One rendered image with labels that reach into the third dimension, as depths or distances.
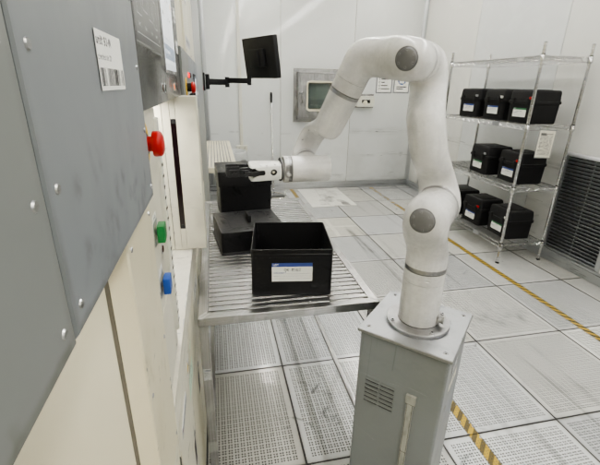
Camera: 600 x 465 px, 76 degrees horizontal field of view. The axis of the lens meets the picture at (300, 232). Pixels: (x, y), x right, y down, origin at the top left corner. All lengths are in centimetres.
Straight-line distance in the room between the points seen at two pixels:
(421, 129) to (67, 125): 89
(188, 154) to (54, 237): 113
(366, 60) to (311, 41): 453
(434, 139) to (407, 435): 88
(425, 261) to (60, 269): 98
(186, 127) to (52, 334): 115
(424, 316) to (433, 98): 61
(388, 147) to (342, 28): 175
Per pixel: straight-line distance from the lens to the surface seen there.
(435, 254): 112
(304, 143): 131
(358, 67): 114
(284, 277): 132
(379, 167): 609
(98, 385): 58
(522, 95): 380
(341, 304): 132
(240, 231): 165
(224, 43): 548
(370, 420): 142
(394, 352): 122
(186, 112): 137
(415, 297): 119
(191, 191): 141
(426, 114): 107
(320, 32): 568
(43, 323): 25
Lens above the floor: 144
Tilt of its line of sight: 21 degrees down
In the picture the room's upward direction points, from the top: 1 degrees clockwise
